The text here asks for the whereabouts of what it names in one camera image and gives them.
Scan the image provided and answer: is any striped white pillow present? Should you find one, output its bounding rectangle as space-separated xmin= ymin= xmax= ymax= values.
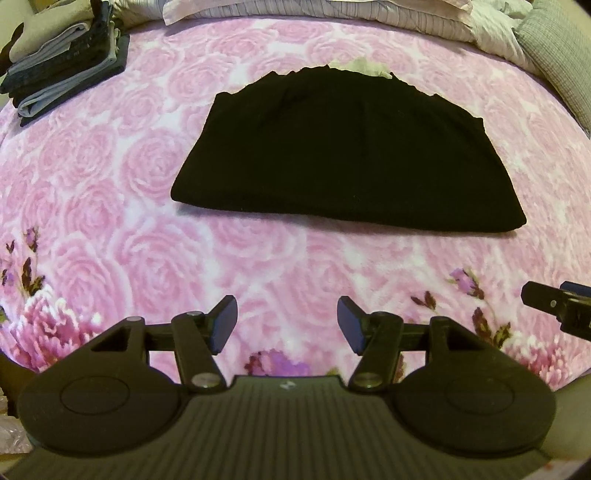
xmin=161 ymin=0 xmax=474 ymax=43

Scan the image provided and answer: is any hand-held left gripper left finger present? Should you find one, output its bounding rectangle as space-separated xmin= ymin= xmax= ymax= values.
xmin=90 ymin=295 xmax=239 ymax=394

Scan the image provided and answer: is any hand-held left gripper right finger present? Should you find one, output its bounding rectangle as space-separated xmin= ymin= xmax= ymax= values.
xmin=337 ymin=295 xmax=491 ymax=394

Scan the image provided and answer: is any beige folded garment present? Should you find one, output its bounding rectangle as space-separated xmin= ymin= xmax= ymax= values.
xmin=8 ymin=0 xmax=93 ymax=63

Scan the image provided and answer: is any grey textured pillow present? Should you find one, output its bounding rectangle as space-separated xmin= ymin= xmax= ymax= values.
xmin=513 ymin=0 xmax=591 ymax=137

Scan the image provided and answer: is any light blue folded garment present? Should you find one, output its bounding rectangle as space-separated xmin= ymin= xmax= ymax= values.
xmin=17 ymin=34 xmax=131 ymax=127

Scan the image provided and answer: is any white crumpled duvet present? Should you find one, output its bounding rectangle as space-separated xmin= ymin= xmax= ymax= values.
xmin=459 ymin=0 xmax=539 ymax=70

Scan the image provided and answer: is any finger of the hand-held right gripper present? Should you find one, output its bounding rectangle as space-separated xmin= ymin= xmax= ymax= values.
xmin=522 ymin=281 xmax=591 ymax=343
xmin=560 ymin=280 xmax=591 ymax=300

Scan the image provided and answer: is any pink floral blanket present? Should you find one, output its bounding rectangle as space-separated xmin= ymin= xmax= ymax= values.
xmin=0 ymin=16 xmax=591 ymax=407

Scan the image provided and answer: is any stack of folded clothes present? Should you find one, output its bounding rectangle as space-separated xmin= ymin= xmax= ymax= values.
xmin=0 ymin=0 xmax=123 ymax=100

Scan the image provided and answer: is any black hooded sweater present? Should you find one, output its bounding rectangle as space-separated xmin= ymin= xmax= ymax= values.
xmin=170 ymin=59 xmax=528 ymax=234

